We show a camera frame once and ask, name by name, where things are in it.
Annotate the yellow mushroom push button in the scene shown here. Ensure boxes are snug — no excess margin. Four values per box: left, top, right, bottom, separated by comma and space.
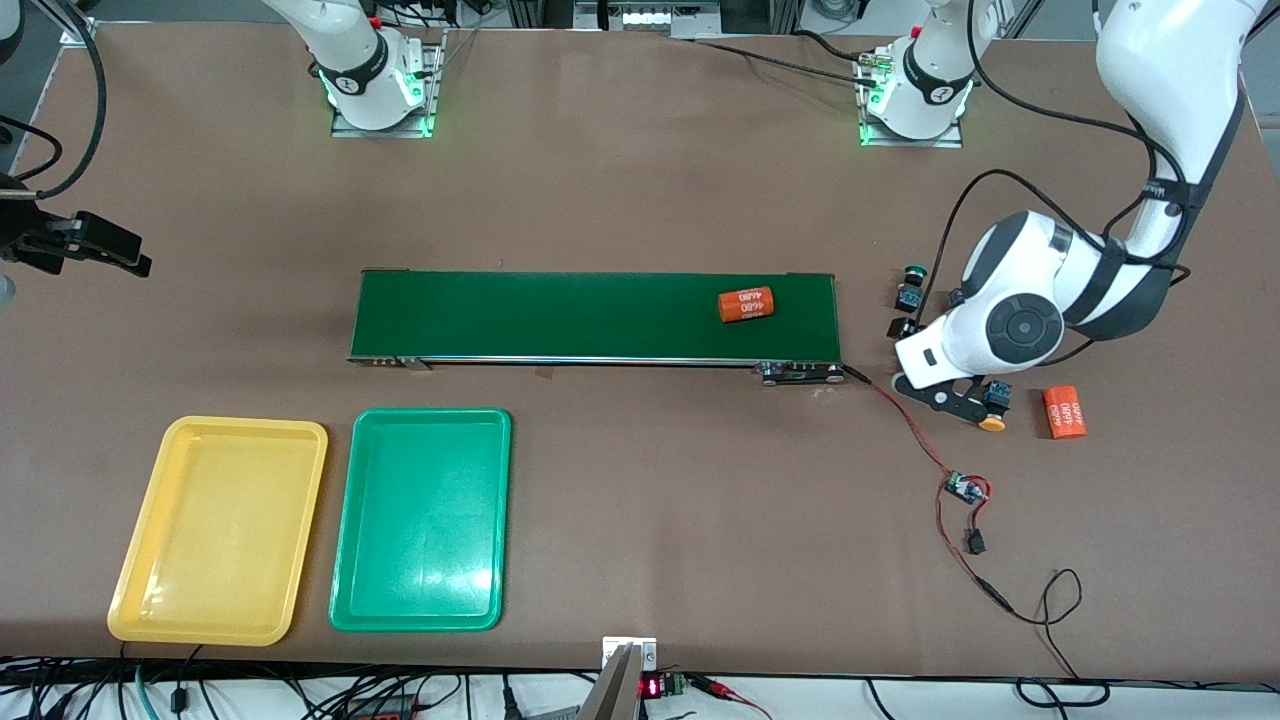
978, 380, 1013, 433

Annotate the orange cylinder with white print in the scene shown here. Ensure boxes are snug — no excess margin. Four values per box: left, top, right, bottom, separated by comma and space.
1042, 385, 1089, 441
717, 286, 777, 325

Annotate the yellow plastic tray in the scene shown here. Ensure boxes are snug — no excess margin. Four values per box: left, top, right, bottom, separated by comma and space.
107, 415, 330, 647

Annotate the green belt conveyor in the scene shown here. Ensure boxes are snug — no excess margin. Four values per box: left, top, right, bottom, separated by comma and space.
347, 268, 846, 387

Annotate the red test lead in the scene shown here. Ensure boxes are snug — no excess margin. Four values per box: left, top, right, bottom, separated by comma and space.
690, 675, 771, 720

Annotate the grey power strip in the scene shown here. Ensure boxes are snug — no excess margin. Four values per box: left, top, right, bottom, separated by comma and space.
572, 0, 723, 39

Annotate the green plastic tray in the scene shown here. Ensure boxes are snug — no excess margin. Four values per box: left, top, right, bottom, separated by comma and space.
328, 407, 513, 634

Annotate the red black motor wire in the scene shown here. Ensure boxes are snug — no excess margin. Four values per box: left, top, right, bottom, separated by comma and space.
843, 365, 956, 483

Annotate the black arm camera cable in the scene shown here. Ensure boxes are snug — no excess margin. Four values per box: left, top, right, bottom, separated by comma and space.
915, 55, 1196, 371
0, 0, 109, 206

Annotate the red black power wire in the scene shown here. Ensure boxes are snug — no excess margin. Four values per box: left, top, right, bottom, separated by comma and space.
935, 495, 1111, 709

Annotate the grey metal camera stand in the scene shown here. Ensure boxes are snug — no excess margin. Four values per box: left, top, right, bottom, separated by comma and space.
578, 636, 659, 720

